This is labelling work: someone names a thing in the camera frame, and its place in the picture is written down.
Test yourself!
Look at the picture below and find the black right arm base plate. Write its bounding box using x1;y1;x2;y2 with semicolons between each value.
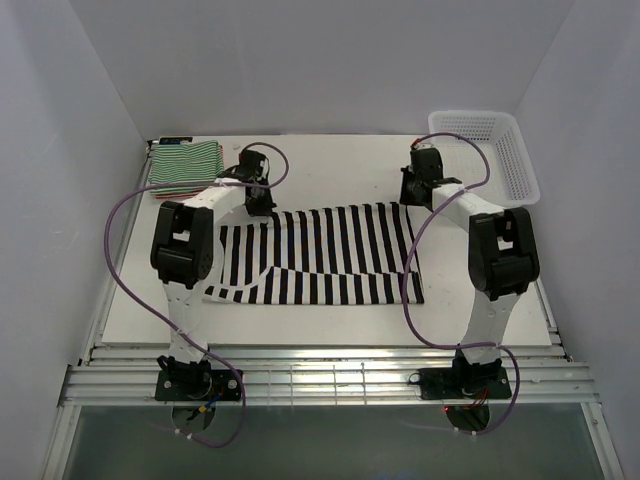
407;350;512;400

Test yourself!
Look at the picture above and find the black white striped tank top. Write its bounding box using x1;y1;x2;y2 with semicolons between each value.
204;202;424;306

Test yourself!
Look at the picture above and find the white perforated plastic basket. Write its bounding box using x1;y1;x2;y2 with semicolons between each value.
428;110;540;208

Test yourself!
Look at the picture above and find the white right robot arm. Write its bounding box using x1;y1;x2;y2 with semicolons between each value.
400;147;540;397

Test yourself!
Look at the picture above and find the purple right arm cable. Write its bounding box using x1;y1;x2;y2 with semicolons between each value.
402;132;517;437

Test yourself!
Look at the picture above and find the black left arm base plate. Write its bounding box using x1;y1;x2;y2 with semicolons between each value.
154;355;242;403

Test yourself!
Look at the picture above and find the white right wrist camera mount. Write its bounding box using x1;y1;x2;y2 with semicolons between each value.
410;140;433;152

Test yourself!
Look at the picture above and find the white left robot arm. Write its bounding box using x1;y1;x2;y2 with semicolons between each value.
150;149;275;400

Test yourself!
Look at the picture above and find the green white striped tank top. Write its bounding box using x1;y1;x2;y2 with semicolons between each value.
148;140;225;185

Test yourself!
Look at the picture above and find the blue label sticker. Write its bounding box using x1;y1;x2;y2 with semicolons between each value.
158;137;193;145

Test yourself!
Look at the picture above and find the red white striped tank top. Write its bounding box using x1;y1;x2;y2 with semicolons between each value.
148;182;207;199

